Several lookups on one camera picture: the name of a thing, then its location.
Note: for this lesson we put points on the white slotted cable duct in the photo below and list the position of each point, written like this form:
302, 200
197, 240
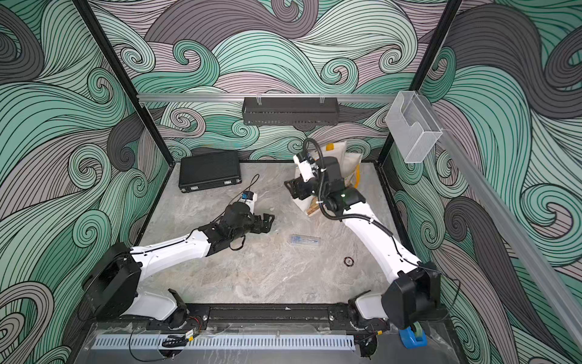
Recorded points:
230, 342

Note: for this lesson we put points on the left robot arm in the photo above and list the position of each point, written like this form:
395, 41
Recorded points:
114, 286

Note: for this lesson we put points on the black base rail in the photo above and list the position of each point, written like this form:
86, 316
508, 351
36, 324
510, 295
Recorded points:
337, 316

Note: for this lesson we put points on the black wall shelf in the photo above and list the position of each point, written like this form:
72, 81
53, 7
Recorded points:
290, 111

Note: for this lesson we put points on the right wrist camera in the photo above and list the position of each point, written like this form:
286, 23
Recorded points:
310, 168

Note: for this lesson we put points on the white canvas bag yellow handles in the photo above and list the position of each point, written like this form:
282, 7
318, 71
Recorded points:
349, 166

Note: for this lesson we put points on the wooden ruler set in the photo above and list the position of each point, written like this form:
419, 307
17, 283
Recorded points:
313, 210

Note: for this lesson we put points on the clear flat compass case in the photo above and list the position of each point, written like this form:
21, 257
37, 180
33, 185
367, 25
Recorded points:
304, 241

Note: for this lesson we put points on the black briefcase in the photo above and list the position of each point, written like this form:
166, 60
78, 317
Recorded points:
208, 171

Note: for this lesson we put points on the blue tape dispenser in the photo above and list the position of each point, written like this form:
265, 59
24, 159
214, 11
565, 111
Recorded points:
413, 337

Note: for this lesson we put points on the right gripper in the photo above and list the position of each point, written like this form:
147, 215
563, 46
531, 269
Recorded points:
298, 188

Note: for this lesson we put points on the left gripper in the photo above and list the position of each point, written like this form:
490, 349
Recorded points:
265, 225

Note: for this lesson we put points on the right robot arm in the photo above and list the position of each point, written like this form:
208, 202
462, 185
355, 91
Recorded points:
413, 286

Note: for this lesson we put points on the clear wall bin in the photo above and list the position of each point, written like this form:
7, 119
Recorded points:
414, 125

